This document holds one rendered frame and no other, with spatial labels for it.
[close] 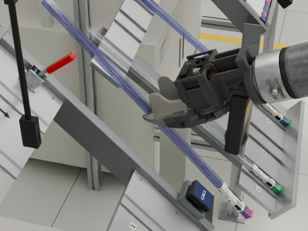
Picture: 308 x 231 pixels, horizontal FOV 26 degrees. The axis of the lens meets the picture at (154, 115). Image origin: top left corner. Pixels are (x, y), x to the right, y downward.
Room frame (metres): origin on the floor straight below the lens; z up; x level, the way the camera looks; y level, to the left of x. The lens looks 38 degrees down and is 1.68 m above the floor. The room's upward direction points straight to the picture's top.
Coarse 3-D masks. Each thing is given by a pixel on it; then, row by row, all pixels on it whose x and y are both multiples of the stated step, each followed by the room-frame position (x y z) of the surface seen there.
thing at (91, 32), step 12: (96, 36) 1.05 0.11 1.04; (108, 48) 1.04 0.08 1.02; (120, 60) 1.04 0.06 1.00; (132, 72) 1.03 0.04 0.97; (144, 72) 1.04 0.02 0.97; (156, 84) 1.03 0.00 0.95; (204, 132) 1.00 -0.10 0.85; (216, 132) 1.00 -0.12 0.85; (240, 156) 0.98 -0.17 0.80; (252, 168) 0.98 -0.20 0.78; (276, 192) 0.96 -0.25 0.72
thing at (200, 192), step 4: (196, 184) 0.90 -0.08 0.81; (200, 184) 0.91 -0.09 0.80; (196, 188) 0.89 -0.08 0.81; (200, 188) 0.90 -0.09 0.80; (204, 188) 0.90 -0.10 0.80; (196, 192) 0.88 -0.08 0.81; (200, 192) 0.89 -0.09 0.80; (204, 192) 0.89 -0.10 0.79; (208, 192) 0.90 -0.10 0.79; (196, 196) 0.87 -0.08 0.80; (200, 196) 0.88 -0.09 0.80; (204, 196) 0.89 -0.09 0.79; (208, 196) 0.89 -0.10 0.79; (212, 196) 0.90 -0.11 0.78; (204, 200) 0.88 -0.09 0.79; (208, 200) 0.88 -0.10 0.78; (208, 204) 0.87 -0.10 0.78
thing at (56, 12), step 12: (48, 0) 0.90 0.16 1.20; (60, 12) 0.89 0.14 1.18; (72, 24) 0.89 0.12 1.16; (72, 36) 0.88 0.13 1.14; (84, 36) 0.88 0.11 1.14; (84, 48) 0.88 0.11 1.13; (96, 48) 0.88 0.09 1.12; (96, 60) 0.87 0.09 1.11; (108, 60) 0.88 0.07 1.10; (108, 72) 0.87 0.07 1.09; (120, 72) 0.87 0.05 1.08; (120, 84) 0.86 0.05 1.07; (132, 96) 0.85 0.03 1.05; (144, 108) 0.85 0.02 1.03; (168, 132) 0.84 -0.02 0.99; (180, 144) 0.83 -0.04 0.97; (192, 156) 0.83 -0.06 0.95; (204, 168) 0.82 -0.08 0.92; (216, 180) 0.82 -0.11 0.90
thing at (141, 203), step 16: (128, 192) 0.84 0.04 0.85; (144, 192) 0.86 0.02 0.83; (160, 192) 0.88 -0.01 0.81; (128, 208) 0.81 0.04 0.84; (144, 208) 0.83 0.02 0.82; (160, 208) 0.85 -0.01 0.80; (176, 208) 0.87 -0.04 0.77; (112, 224) 0.76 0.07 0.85; (128, 224) 0.78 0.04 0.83; (144, 224) 0.80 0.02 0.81; (160, 224) 0.82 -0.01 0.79; (176, 224) 0.84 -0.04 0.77; (192, 224) 0.86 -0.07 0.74
